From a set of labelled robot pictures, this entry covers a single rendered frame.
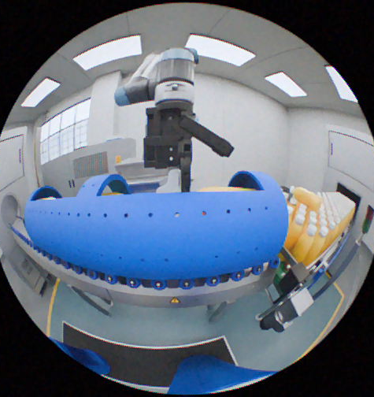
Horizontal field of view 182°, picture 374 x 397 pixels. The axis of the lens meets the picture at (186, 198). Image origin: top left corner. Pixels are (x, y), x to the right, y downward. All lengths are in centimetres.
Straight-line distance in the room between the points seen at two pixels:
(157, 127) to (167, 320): 133
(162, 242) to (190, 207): 7
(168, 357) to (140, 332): 38
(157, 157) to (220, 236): 16
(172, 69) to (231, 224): 29
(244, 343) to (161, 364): 70
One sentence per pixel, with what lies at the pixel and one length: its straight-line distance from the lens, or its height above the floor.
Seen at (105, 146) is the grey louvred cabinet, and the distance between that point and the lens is 186.
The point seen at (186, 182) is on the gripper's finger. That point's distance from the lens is 21.
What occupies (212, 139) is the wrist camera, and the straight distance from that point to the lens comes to 24.
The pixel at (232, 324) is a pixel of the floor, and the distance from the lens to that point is 136.
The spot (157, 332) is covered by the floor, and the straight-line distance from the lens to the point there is 132.
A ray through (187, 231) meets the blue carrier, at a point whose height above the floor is 116.
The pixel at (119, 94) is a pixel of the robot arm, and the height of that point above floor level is 146.
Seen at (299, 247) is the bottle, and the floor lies 102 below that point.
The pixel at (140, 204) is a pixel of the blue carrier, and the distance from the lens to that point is 22.
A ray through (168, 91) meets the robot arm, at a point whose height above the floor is 139.
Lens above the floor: 129
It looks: 23 degrees down
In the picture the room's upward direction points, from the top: straight up
